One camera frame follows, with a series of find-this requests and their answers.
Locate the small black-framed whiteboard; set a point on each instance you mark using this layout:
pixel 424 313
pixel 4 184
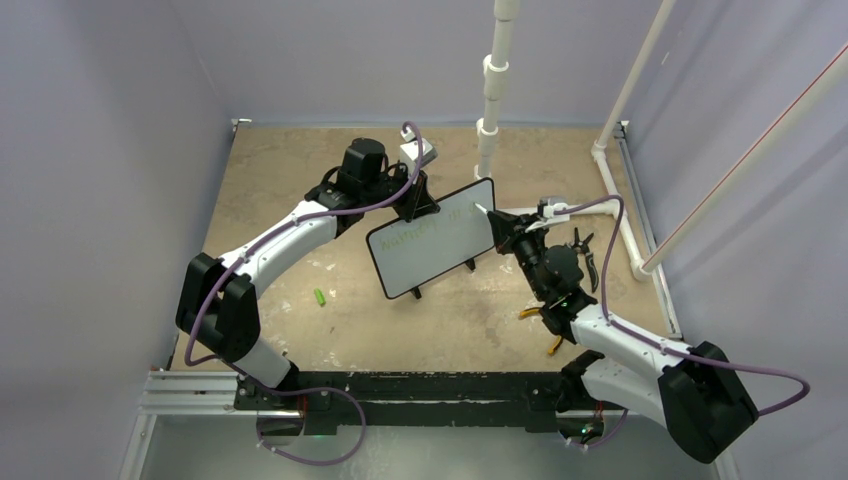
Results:
pixel 407 255

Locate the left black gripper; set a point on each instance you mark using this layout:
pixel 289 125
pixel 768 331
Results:
pixel 418 201

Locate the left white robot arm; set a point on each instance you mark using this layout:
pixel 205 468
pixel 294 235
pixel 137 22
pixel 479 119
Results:
pixel 218 306

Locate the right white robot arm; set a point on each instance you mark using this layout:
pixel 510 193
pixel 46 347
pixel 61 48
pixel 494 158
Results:
pixel 703 406

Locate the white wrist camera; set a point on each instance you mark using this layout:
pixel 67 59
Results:
pixel 551 210
pixel 413 155

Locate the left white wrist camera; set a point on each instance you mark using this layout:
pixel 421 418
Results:
pixel 413 155

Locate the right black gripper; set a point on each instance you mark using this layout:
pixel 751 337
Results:
pixel 504 225

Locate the white PVC pipe frame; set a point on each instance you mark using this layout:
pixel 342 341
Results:
pixel 496 66

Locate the black-handled wire stripper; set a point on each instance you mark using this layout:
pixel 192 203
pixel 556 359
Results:
pixel 581 246

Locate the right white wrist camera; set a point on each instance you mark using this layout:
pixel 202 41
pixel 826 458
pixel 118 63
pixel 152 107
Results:
pixel 551 210

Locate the green marker cap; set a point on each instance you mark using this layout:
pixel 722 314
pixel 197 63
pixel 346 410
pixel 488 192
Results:
pixel 320 298

